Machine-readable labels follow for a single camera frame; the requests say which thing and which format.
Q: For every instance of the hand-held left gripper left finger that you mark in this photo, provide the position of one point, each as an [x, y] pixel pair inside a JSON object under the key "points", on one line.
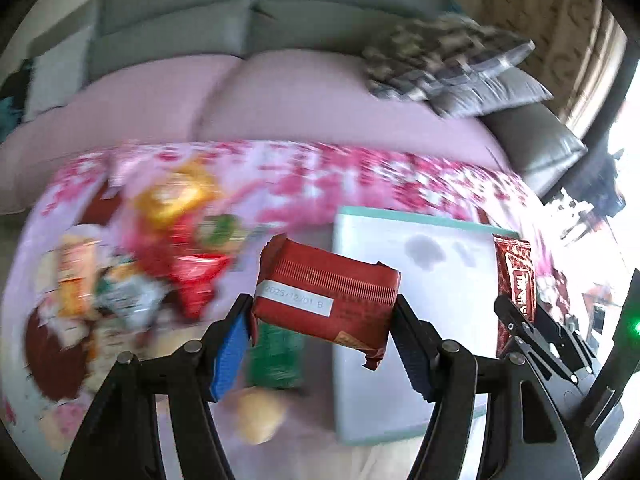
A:
{"points": [[229, 357]]}

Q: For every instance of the beige patterned curtain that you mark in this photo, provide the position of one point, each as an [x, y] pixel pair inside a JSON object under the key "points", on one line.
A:
{"points": [[550, 35]]}

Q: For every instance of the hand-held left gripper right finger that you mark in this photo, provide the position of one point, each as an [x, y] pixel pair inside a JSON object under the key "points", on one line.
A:
{"points": [[416, 357]]}

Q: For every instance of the pink sofa cover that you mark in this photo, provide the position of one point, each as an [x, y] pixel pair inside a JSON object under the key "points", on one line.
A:
{"points": [[300, 105]]}

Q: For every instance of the black white patterned pillow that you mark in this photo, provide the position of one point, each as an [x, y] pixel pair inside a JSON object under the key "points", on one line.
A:
{"points": [[430, 55]]}

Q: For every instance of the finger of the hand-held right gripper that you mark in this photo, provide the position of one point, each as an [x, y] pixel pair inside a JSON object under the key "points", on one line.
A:
{"points": [[517, 327], [565, 342]]}

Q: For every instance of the red patterned packet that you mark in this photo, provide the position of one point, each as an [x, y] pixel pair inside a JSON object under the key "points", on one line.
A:
{"points": [[515, 275]]}

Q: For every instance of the dark cloth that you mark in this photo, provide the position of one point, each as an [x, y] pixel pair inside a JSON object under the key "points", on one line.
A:
{"points": [[12, 105]]}

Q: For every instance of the pink printed blanket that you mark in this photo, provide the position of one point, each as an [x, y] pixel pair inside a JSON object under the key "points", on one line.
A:
{"points": [[350, 175]]}

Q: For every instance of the green white candy packet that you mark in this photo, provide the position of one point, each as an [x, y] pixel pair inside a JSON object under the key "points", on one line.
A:
{"points": [[219, 230]]}

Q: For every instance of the dark red snack packet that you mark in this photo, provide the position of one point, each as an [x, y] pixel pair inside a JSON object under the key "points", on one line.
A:
{"points": [[325, 295]]}

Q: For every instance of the large yellow bread packet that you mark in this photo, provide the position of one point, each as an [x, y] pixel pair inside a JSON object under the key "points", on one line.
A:
{"points": [[170, 197]]}

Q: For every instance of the teal rimmed white tray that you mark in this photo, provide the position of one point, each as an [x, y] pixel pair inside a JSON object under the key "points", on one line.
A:
{"points": [[450, 310]]}

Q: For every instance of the grey sofa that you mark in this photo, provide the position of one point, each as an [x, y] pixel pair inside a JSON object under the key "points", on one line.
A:
{"points": [[200, 20]]}

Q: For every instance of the white green snack packet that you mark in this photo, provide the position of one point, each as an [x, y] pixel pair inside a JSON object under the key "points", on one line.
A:
{"points": [[130, 295]]}

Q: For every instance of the grey pillow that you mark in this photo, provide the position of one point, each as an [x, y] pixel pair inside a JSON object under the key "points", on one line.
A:
{"points": [[492, 94]]}

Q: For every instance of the cream orange snack packet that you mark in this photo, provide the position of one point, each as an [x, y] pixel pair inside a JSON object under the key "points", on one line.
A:
{"points": [[75, 275]]}

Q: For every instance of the round bun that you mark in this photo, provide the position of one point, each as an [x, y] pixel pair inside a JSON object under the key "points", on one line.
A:
{"points": [[259, 417]]}

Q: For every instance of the red packet white label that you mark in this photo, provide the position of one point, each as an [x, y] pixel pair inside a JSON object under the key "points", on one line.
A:
{"points": [[197, 280]]}

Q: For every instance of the shiny red packet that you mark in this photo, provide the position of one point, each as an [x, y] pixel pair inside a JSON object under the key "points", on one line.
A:
{"points": [[150, 247]]}

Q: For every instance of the light grey cushion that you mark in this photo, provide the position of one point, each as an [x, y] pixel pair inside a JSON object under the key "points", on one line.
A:
{"points": [[55, 80]]}

